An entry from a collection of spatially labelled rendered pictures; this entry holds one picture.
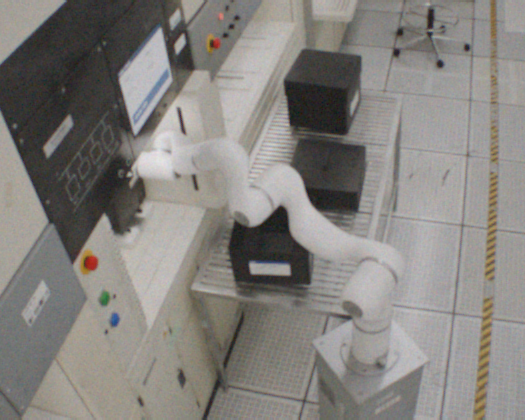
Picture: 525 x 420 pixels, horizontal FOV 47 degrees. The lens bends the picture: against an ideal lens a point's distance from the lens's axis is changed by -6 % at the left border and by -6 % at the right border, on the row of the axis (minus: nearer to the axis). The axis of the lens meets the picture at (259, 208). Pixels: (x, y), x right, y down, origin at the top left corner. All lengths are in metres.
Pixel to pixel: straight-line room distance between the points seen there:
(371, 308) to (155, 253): 0.90
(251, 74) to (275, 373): 1.41
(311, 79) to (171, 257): 1.00
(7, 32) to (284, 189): 0.88
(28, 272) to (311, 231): 0.76
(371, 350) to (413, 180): 1.94
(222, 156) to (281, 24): 1.83
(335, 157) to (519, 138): 1.88
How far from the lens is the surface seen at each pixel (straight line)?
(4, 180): 1.34
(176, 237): 2.33
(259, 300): 2.23
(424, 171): 3.83
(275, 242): 2.38
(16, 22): 1.35
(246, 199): 1.73
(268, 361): 2.98
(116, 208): 2.21
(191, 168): 1.90
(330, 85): 2.72
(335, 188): 2.44
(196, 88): 2.08
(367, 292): 1.70
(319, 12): 3.68
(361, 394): 2.01
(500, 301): 3.24
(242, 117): 2.82
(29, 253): 1.45
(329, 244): 1.74
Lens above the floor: 2.52
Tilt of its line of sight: 44 degrees down
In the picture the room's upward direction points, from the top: 8 degrees counter-clockwise
